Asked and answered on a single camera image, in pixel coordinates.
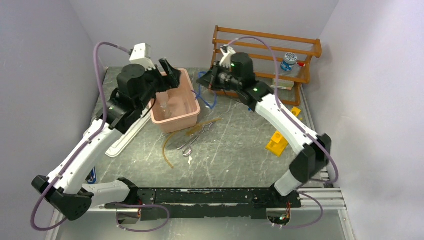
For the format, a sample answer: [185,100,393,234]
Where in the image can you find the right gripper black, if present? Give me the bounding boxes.
[196,61,241,92]

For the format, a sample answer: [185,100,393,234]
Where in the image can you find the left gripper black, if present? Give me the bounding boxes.
[136,58,182,111]

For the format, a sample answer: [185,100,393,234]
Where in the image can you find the blue safety glasses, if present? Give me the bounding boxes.
[192,79,218,110]

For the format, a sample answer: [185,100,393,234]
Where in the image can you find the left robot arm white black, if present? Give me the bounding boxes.
[31,58,182,221]

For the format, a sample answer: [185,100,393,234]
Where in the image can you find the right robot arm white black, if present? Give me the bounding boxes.
[196,52,331,207]

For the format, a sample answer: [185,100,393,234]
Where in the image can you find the pink plastic bin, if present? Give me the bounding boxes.
[150,68,201,134]

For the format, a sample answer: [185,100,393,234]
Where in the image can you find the amber rubber tubing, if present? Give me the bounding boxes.
[161,117,222,169]

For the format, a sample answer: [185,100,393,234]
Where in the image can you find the white bin lid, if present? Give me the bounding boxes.
[105,113,151,158]

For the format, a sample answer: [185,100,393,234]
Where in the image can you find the wooden shelf rack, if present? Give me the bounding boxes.
[211,25,323,106]

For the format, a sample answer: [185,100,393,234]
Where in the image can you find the blue white jar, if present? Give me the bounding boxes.
[280,52,298,72]

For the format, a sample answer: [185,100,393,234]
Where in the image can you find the yellow test tube rack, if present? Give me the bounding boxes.
[264,106,303,158]

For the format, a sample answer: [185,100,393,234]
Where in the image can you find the blue tool at table edge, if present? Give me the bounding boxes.
[86,167,97,185]

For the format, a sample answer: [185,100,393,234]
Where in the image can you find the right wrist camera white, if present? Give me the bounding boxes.
[219,44,236,69]

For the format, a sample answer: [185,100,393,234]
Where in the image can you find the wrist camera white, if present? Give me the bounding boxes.
[219,44,236,69]
[129,43,156,71]

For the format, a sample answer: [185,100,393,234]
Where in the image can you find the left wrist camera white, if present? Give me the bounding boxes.
[129,43,156,71]

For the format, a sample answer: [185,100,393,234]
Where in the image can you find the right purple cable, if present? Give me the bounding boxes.
[228,36,340,231]

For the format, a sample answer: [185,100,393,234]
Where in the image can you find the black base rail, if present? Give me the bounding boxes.
[106,187,302,221]

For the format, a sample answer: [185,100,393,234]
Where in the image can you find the aluminium frame rail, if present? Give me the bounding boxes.
[46,162,352,240]

